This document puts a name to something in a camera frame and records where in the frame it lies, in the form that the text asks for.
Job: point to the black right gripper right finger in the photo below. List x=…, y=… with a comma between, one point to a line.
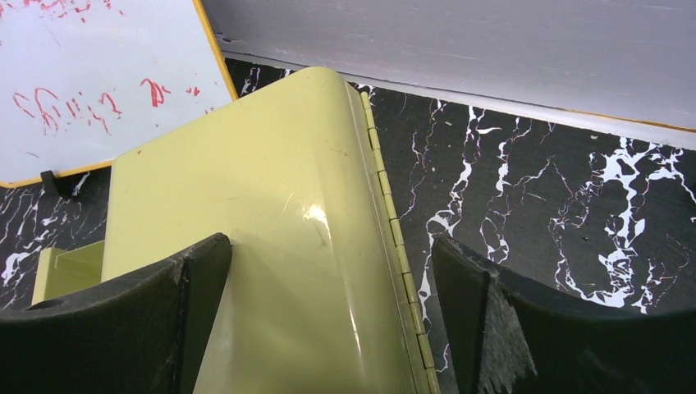
x=508, y=333

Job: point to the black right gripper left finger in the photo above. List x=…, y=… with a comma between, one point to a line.
x=145, y=331

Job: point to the green metal drawer box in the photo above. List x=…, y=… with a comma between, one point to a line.
x=318, y=298

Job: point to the whiteboard with orange frame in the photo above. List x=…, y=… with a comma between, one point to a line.
x=83, y=82

